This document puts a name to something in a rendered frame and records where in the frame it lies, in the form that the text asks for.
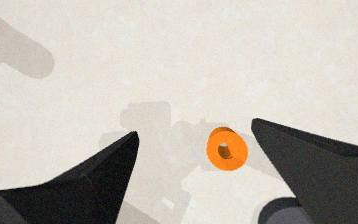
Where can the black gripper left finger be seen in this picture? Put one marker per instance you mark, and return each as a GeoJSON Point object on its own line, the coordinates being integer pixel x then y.
{"type": "Point", "coordinates": [92, 192]}

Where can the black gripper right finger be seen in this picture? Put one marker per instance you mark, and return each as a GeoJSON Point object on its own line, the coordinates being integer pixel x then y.
{"type": "Point", "coordinates": [321, 172]}

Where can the orange knob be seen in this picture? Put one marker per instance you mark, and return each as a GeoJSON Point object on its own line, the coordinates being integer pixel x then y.
{"type": "Point", "coordinates": [230, 157]}

